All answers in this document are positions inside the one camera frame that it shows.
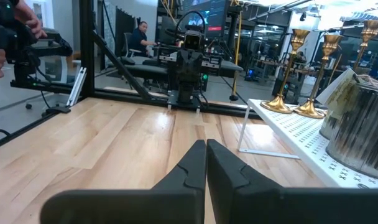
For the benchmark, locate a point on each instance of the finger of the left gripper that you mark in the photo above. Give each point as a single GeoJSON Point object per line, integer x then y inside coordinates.
{"type": "Point", "coordinates": [183, 70]}
{"type": "Point", "coordinates": [196, 70]}

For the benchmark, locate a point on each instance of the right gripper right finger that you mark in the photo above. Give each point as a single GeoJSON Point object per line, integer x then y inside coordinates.
{"type": "Point", "coordinates": [301, 208]}

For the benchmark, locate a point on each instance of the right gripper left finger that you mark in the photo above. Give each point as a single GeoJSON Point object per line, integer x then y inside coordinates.
{"type": "Point", "coordinates": [130, 207]}

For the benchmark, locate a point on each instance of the short brass candlestick holder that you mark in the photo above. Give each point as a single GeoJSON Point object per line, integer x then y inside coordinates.
{"type": "Point", "coordinates": [310, 109]}
{"type": "Point", "coordinates": [279, 104]}

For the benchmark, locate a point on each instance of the silver scented candle tin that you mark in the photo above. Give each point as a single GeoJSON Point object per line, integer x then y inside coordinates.
{"type": "Point", "coordinates": [360, 133]}
{"type": "Point", "coordinates": [327, 127]}

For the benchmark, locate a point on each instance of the tall brass candlestick holder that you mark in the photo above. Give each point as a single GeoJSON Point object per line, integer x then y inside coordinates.
{"type": "Point", "coordinates": [370, 29]}

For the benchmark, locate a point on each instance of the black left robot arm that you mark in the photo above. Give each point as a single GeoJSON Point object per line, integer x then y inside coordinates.
{"type": "Point", "coordinates": [186, 90]}

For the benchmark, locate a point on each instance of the black electronics box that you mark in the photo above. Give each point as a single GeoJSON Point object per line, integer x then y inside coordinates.
{"type": "Point", "coordinates": [205, 79]}

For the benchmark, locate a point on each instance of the person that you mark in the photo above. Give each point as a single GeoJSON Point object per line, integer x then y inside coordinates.
{"type": "Point", "coordinates": [138, 39]}

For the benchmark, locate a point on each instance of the black office chair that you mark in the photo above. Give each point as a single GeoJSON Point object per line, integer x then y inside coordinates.
{"type": "Point", "coordinates": [128, 49]}

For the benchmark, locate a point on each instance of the black curtain panel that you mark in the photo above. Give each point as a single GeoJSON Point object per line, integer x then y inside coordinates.
{"type": "Point", "coordinates": [125, 31]}

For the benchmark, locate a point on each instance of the white perforated metal shelf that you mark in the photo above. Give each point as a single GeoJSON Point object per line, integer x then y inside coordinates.
{"type": "Point", "coordinates": [301, 133]}

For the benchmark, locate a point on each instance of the silver metal bar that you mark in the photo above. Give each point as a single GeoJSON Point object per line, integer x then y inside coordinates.
{"type": "Point", "coordinates": [77, 85]}

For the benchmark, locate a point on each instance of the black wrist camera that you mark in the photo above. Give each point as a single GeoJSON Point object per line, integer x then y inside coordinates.
{"type": "Point", "coordinates": [193, 40]}

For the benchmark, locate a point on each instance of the large wall display screen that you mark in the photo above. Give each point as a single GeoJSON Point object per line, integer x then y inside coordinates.
{"type": "Point", "coordinates": [214, 15]}

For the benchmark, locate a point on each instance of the black aluminium table frame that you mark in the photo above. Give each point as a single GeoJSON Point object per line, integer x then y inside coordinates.
{"type": "Point", "coordinates": [87, 46]}

